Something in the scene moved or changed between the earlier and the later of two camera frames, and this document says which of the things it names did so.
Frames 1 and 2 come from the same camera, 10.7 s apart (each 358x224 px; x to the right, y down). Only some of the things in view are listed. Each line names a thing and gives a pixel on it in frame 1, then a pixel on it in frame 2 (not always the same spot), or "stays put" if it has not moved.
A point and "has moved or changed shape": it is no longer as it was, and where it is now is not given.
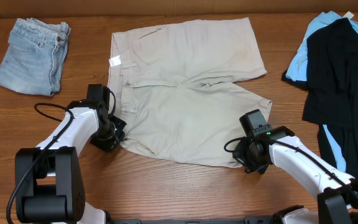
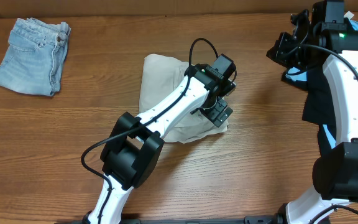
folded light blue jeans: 34,61 stays put
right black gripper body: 252,163 to 281,48
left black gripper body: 110,142 to 217,112
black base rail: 254,220 stays put
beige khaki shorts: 176,85 has moved or changed shape
